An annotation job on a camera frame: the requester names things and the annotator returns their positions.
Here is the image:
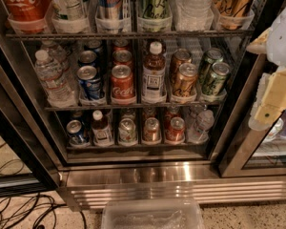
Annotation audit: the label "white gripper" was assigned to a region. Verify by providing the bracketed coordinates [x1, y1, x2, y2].
[246, 29, 286, 131]

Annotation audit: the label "red coke can bottom shelf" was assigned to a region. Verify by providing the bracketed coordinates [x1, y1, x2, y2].
[166, 117, 185, 141]

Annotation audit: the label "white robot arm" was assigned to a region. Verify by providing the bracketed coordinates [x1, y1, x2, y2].
[247, 7, 286, 131]

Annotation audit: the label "green lacroix can front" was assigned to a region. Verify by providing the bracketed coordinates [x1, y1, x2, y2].
[202, 62, 231, 95]

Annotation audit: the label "green lacroix can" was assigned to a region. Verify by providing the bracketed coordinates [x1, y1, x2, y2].
[140, 0, 169, 19]
[202, 62, 231, 95]
[198, 48, 223, 84]

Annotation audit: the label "green lacroix can back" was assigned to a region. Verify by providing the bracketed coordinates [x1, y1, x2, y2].
[198, 48, 223, 84]

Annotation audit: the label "fridge glass door right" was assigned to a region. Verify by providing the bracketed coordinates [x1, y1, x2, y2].
[219, 54, 286, 177]

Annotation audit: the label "orange lacroix can front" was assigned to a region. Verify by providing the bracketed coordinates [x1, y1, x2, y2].
[173, 63, 198, 97]

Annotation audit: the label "orange lacroix can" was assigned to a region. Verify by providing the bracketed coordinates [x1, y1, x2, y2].
[173, 63, 198, 97]
[169, 49, 192, 83]

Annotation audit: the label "orange lacroix can back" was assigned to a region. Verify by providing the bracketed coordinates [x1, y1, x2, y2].
[169, 49, 192, 83]

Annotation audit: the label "red coke can behind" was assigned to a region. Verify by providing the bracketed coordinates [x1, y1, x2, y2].
[164, 107, 181, 124]

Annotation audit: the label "orange can bottom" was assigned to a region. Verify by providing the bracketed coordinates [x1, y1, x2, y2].
[143, 117, 160, 141]

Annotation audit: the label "green lacroix can top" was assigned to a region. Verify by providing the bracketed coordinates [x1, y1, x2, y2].
[140, 0, 169, 19]

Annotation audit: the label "red coke can middle front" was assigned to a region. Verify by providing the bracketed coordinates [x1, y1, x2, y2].
[111, 65, 134, 99]

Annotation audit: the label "silver green can bottom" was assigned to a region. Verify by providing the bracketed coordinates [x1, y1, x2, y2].
[118, 118, 136, 142]

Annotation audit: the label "red coke can middle back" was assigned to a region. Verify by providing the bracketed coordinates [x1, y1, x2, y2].
[112, 39, 131, 51]

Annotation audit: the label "brown tea bottle bottom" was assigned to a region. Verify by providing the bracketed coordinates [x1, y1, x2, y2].
[92, 110, 113, 146]

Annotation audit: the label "brown tea bottle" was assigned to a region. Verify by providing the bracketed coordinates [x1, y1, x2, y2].
[92, 110, 113, 146]
[142, 41, 166, 100]

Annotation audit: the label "blue pepsi can middle back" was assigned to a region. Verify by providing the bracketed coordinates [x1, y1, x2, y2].
[85, 39, 104, 57]

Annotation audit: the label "blue pepsi can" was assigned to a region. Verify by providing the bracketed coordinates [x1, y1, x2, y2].
[67, 120, 89, 145]
[78, 51, 97, 67]
[85, 39, 104, 57]
[77, 66, 104, 100]

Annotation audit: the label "red bull can top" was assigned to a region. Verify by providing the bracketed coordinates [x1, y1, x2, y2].
[98, 0, 124, 20]

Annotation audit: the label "blue pepsi can middle front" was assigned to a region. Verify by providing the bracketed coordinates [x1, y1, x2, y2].
[77, 66, 104, 100]

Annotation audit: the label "blue pepsi can bottom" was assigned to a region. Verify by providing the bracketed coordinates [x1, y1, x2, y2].
[67, 120, 89, 145]

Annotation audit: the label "steel fridge bottom grille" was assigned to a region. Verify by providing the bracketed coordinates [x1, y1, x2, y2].
[58, 162, 286, 211]

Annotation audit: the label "sprite bottle top shelf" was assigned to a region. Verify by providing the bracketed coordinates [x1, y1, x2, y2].
[52, 0, 90, 21]

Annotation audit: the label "fridge sliding door left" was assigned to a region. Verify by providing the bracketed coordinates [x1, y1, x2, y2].
[0, 29, 62, 199]

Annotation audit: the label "water bottle bottom front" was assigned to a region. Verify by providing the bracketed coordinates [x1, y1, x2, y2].
[189, 110, 215, 144]

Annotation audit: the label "orange lacroix cans top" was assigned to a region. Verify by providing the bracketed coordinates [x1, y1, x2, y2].
[212, 0, 254, 31]

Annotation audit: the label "clear water bottle top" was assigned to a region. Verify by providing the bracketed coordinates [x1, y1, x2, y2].
[172, 0, 214, 31]

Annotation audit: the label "brown tea bottle middle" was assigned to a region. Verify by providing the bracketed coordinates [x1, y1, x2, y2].
[142, 41, 166, 100]

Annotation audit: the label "clear plastic bin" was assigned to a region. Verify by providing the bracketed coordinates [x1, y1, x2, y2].
[101, 198, 205, 229]

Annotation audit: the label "water bottle middle front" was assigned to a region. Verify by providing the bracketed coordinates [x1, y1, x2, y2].
[34, 50, 76, 108]

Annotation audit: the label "water bottle middle back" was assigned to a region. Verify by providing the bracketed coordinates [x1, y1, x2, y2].
[41, 40, 70, 71]

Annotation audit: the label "large coca-cola bottle top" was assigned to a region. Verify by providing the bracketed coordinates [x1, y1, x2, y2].
[3, 0, 51, 33]

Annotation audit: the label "top wire shelf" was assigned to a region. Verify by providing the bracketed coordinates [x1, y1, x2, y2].
[5, 30, 253, 41]

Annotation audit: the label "wire shelf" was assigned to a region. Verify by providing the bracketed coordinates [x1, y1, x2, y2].
[5, 30, 253, 41]
[43, 101, 223, 112]

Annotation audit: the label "middle wire shelf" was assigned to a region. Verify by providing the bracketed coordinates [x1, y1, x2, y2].
[43, 101, 223, 112]

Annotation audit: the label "black floor cables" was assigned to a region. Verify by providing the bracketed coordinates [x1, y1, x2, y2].
[0, 141, 89, 229]

